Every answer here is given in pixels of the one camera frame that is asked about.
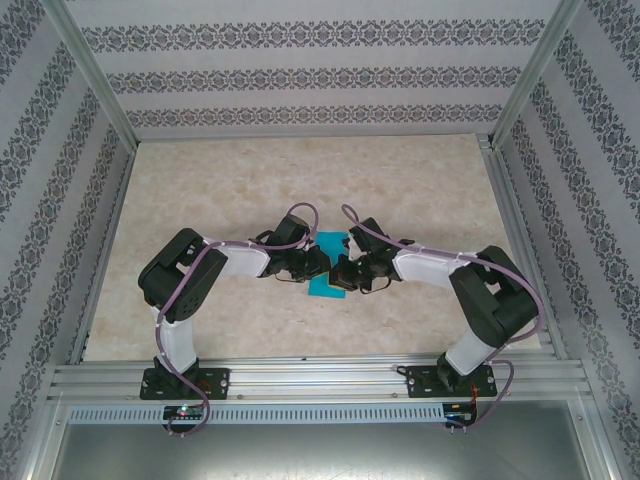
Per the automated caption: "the blue paper sheet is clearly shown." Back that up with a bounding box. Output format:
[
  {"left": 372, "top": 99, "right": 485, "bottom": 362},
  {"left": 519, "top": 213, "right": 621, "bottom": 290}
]
[{"left": 307, "top": 230, "right": 354, "bottom": 301}]

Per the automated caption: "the grey metal sheet panel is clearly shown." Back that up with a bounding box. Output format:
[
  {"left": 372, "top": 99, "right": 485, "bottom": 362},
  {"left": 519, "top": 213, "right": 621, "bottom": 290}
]
[{"left": 29, "top": 399, "right": 614, "bottom": 480}]

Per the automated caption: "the thin black right gripper wire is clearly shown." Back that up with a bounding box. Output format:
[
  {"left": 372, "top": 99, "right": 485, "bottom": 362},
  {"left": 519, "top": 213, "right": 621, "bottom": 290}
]
[{"left": 361, "top": 274, "right": 393, "bottom": 297}]

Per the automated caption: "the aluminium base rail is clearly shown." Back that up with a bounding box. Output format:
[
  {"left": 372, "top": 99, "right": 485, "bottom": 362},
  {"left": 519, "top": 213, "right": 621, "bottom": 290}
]
[{"left": 47, "top": 349, "right": 596, "bottom": 401}]

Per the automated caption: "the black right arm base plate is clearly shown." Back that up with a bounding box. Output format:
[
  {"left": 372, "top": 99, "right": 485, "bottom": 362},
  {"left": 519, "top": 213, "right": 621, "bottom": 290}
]
[{"left": 397, "top": 364, "right": 496, "bottom": 400}]

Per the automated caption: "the slotted grey cable duct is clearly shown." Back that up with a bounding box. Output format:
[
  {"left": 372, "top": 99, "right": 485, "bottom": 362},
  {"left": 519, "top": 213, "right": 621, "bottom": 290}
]
[{"left": 67, "top": 403, "right": 446, "bottom": 424}]

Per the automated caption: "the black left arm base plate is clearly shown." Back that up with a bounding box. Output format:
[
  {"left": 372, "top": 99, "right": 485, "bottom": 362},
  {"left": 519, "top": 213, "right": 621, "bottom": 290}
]
[{"left": 138, "top": 367, "right": 232, "bottom": 401}]

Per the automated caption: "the aluminium side rail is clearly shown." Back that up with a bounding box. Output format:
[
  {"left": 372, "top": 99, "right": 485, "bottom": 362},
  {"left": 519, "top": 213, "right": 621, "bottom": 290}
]
[
  {"left": 477, "top": 132, "right": 571, "bottom": 361},
  {"left": 67, "top": 142, "right": 139, "bottom": 364}
]

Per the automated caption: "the aluminium frame post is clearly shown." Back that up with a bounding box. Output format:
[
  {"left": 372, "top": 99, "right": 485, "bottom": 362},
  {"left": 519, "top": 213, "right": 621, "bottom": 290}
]
[
  {"left": 492, "top": 0, "right": 584, "bottom": 146},
  {"left": 47, "top": 0, "right": 140, "bottom": 146}
]

